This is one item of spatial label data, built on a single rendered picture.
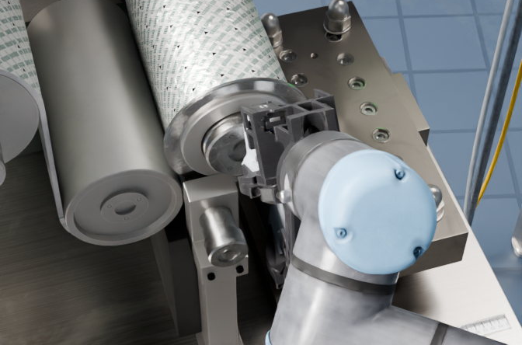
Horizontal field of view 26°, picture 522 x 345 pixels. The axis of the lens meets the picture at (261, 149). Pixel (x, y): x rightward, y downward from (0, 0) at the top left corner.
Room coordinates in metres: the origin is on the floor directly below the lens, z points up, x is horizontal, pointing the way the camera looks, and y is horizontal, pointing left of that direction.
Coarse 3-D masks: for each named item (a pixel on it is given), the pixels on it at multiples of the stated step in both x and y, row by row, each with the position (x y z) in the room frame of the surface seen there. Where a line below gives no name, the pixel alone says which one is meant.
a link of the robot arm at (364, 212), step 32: (320, 160) 0.50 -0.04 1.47; (352, 160) 0.47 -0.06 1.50; (384, 160) 0.47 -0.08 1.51; (320, 192) 0.45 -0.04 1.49; (352, 192) 0.44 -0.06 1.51; (384, 192) 0.44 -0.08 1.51; (416, 192) 0.44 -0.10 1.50; (320, 224) 0.44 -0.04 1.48; (352, 224) 0.42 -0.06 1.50; (384, 224) 0.42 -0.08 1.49; (416, 224) 0.43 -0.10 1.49; (320, 256) 0.42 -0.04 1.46; (352, 256) 0.41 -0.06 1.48; (384, 256) 0.41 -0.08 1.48; (416, 256) 0.42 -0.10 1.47
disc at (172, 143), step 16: (240, 80) 0.71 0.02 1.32; (256, 80) 0.71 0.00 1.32; (272, 80) 0.71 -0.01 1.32; (208, 96) 0.70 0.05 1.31; (224, 96) 0.70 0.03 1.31; (288, 96) 0.72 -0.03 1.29; (304, 96) 0.72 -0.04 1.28; (192, 112) 0.69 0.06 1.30; (176, 128) 0.69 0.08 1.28; (176, 144) 0.69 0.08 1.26; (176, 160) 0.69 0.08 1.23; (192, 176) 0.69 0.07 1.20
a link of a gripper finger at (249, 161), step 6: (246, 138) 0.66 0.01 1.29; (246, 144) 0.66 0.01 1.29; (246, 150) 0.66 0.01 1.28; (252, 150) 0.64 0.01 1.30; (246, 156) 0.66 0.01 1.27; (252, 156) 0.64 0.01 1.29; (246, 162) 0.64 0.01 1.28; (252, 162) 0.64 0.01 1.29; (252, 168) 0.62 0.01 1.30; (258, 168) 0.62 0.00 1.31
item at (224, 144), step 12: (228, 120) 0.69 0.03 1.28; (240, 120) 0.69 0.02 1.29; (216, 132) 0.68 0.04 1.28; (228, 132) 0.68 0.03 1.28; (240, 132) 0.68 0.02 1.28; (204, 144) 0.69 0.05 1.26; (216, 144) 0.68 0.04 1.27; (228, 144) 0.68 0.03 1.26; (240, 144) 0.68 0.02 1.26; (216, 156) 0.68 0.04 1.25; (228, 156) 0.68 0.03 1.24; (240, 156) 0.68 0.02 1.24; (216, 168) 0.68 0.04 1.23; (228, 168) 0.68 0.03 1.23; (240, 168) 0.68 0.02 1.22
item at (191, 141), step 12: (240, 96) 0.70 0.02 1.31; (252, 96) 0.70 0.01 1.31; (264, 96) 0.71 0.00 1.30; (276, 96) 0.71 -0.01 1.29; (216, 108) 0.69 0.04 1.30; (228, 108) 0.70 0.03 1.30; (192, 120) 0.69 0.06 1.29; (204, 120) 0.69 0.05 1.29; (216, 120) 0.69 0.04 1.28; (192, 132) 0.69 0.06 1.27; (204, 132) 0.69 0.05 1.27; (192, 144) 0.69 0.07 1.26; (192, 156) 0.69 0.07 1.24; (204, 156) 0.69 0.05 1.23; (192, 168) 0.69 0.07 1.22; (204, 168) 0.69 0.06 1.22
